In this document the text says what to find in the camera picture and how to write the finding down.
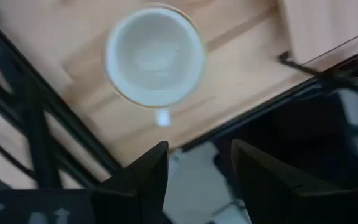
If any black aluminium table frame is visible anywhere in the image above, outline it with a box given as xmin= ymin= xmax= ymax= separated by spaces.
xmin=0 ymin=0 xmax=123 ymax=190

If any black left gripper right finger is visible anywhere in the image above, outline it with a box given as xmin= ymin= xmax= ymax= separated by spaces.
xmin=230 ymin=139 xmax=358 ymax=224

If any white ceramic mug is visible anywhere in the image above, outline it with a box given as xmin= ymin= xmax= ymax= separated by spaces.
xmin=105 ymin=5 xmax=207 ymax=128

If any wooden shelf with black ends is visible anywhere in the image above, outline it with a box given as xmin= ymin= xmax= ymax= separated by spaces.
xmin=277 ymin=0 xmax=358 ymax=101

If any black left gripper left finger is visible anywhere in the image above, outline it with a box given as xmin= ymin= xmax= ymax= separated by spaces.
xmin=0 ymin=140 xmax=172 ymax=224

